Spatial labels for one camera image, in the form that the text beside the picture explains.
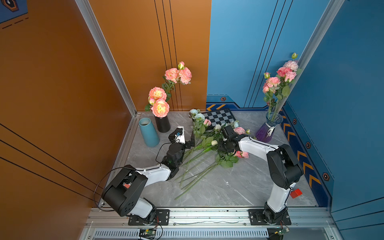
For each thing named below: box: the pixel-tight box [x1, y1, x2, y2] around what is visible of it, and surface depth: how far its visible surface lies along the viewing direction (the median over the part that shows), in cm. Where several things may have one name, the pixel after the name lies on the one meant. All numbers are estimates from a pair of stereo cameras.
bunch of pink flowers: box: [174, 109, 251, 200], surface depth 94 cm
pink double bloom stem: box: [262, 72, 281, 120], surface depth 82 cm
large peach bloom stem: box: [145, 86, 170, 118], surface depth 63 cm
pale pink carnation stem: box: [283, 52, 299, 72], surface depth 83 cm
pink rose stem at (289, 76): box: [277, 71, 297, 121], surface depth 80 cm
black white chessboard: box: [201, 108, 237, 128], surface depth 115 cm
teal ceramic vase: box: [139, 117, 160, 148], surface depth 92 cm
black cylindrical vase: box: [155, 115, 171, 133], surface depth 105 cm
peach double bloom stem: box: [162, 61, 192, 102], surface depth 71 cm
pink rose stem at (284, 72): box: [275, 66, 292, 121], surface depth 82 cm
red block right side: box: [290, 188, 303, 199], surface depth 78 cm
